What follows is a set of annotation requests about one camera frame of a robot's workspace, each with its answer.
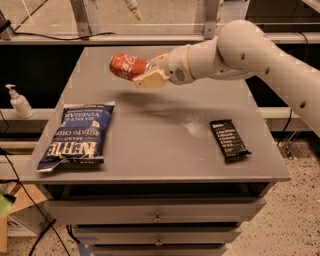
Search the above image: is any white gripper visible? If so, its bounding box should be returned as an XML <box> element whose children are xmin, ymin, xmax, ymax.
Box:
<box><xmin>133</xmin><ymin>45</ymin><xmax>194</xmax><ymax>89</ymax></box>

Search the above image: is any red coke can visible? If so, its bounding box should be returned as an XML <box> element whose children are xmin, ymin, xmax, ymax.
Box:
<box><xmin>109</xmin><ymin>53</ymin><xmax>149</xmax><ymax>80</ymax></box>

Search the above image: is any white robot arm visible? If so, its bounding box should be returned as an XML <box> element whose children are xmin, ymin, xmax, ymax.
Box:
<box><xmin>133</xmin><ymin>20</ymin><xmax>320</xmax><ymax>136</ymax></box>

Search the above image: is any blue kettle chip bag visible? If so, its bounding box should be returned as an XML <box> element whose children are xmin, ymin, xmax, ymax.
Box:
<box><xmin>37</xmin><ymin>102</ymin><xmax>115</xmax><ymax>172</ymax></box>

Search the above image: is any grey drawer cabinet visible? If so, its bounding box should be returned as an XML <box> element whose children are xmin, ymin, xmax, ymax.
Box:
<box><xmin>19</xmin><ymin>45</ymin><xmax>292</xmax><ymax>256</ymax></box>

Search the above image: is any black snack bar wrapper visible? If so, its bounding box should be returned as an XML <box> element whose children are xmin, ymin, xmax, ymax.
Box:
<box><xmin>210</xmin><ymin>119</ymin><xmax>251</xmax><ymax>161</ymax></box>

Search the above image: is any white pump soap bottle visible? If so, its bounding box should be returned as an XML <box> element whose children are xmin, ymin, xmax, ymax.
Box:
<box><xmin>6</xmin><ymin>84</ymin><xmax>34</xmax><ymax>119</ymax></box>

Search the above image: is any top grey drawer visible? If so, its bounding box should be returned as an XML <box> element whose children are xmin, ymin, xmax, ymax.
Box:
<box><xmin>44</xmin><ymin>197</ymin><xmax>266</xmax><ymax>225</ymax></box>

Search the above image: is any grey drawer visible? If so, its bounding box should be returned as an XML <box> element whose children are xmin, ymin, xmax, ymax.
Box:
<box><xmin>74</xmin><ymin>225</ymin><xmax>240</xmax><ymax>246</ymax></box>
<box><xmin>44</xmin><ymin>197</ymin><xmax>266</xmax><ymax>225</ymax></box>
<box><xmin>92</xmin><ymin>245</ymin><xmax>227</xmax><ymax>256</ymax></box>

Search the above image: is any middle grey drawer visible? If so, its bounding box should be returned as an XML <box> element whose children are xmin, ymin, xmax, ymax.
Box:
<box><xmin>74</xmin><ymin>225</ymin><xmax>240</xmax><ymax>246</ymax></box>

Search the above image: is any bottom grey drawer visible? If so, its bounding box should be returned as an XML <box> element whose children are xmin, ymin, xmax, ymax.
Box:
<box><xmin>92</xmin><ymin>245</ymin><xmax>227</xmax><ymax>256</ymax></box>

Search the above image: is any cardboard box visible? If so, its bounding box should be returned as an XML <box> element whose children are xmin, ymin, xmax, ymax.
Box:
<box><xmin>0</xmin><ymin>184</ymin><xmax>47</xmax><ymax>254</ymax></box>

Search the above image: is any green object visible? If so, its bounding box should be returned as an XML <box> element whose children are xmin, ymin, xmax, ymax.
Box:
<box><xmin>0</xmin><ymin>194</ymin><xmax>13</xmax><ymax>216</ymax></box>

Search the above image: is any black shelf cable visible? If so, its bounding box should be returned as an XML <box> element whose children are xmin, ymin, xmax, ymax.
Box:
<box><xmin>14</xmin><ymin>31</ymin><xmax>116</xmax><ymax>42</ymax></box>

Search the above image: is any right metal bracket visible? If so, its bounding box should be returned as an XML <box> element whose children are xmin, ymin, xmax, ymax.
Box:
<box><xmin>203</xmin><ymin>0</ymin><xmax>220</xmax><ymax>39</ymax></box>

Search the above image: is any metal bracket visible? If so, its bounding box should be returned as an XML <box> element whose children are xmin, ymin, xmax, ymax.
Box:
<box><xmin>203</xmin><ymin>0</ymin><xmax>220</xmax><ymax>39</ymax></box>
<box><xmin>70</xmin><ymin>0</ymin><xmax>91</xmax><ymax>37</ymax></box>

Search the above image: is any left metal bracket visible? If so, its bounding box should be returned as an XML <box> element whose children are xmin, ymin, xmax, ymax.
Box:
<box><xmin>70</xmin><ymin>0</ymin><xmax>91</xmax><ymax>37</ymax></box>

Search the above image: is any black floor cable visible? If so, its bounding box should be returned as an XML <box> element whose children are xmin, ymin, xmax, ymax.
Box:
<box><xmin>0</xmin><ymin>146</ymin><xmax>72</xmax><ymax>256</ymax></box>

